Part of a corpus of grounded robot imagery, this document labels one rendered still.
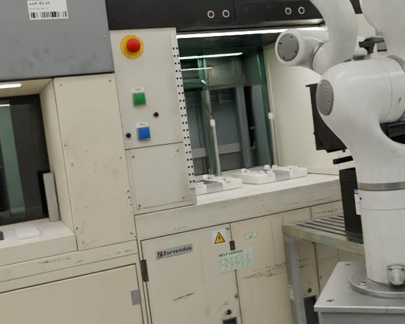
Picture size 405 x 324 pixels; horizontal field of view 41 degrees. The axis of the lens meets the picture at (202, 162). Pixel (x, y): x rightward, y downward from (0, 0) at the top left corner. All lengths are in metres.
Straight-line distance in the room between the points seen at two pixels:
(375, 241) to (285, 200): 0.74
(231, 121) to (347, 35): 1.51
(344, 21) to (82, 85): 0.73
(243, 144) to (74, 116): 1.25
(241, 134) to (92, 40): 1.24
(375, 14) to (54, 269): 1.04
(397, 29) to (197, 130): 1.68
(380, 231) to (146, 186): 0.76
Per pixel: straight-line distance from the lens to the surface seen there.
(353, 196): 1.50
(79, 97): 1.52
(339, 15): 1.20
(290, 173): 1.98
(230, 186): 1.87
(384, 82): 1.00
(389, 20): 1.01
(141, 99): 1.55
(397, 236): 1.03
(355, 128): 0.98
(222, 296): 1.70
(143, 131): 1.54
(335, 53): 1.21
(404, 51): 1.05
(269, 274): 1.75
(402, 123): 1.42
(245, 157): 2.61
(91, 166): 1.52
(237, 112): 2.61
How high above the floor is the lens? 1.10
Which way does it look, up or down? 4 degrees down
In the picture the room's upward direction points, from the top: 7 degrees counter-clockwise
